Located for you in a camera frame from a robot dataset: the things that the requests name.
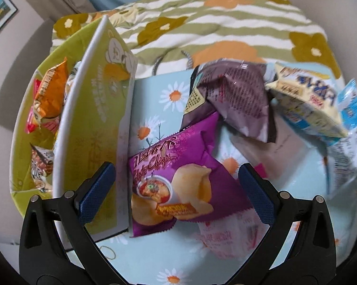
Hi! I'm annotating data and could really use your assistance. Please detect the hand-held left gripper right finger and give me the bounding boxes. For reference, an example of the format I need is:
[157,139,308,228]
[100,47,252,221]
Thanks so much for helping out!
[238,163,337,285]

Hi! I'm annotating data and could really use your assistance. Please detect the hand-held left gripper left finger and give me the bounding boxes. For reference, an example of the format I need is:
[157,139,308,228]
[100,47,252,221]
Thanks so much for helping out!
[19,162,119,285]

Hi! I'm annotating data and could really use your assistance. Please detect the green cardboard box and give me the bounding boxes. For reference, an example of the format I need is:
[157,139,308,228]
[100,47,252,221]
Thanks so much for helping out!
[10,16,139,242]

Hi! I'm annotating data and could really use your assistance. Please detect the brown black chips packet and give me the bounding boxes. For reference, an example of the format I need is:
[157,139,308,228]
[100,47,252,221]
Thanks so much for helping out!
[30,142,55,193]

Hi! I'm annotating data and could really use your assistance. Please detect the purple potato chips bag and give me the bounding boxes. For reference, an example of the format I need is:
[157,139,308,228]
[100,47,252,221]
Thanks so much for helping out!
[128,111,253,238]

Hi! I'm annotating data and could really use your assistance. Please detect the blue and white snack packet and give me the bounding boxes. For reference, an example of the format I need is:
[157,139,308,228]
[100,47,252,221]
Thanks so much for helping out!
[324,79,357,199]

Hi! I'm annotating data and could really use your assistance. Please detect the orange red snack packet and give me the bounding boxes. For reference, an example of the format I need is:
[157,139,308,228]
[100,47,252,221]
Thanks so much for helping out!
[24,58,69,134]

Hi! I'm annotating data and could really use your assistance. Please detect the flat grey-brown snack packet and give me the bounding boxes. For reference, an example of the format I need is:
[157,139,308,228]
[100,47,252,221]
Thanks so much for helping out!
[230,133,292,181]

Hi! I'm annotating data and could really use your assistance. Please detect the pink snack packet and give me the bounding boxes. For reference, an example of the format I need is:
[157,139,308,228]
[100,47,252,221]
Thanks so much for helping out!
[198,208,269,259]

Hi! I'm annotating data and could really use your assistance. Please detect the daisy print tablecloth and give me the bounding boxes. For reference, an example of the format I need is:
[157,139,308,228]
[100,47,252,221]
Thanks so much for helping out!
[62,70,357,285]

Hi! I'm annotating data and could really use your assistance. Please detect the crumpled dark brown snack packet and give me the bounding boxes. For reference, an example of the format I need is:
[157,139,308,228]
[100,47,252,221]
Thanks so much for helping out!
[181,59,278,143]

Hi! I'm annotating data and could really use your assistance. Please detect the cream snack packet blue print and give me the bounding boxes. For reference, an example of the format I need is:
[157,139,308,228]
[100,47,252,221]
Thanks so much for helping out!
[264,62,349,138]

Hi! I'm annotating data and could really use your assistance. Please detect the floral striped blanket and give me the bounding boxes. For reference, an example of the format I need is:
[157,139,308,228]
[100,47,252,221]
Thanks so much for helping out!
[51,0,342,79]

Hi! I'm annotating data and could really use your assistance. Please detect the grey cord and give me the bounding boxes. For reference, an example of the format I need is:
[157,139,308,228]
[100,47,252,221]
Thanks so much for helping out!
[151,50,195,76]

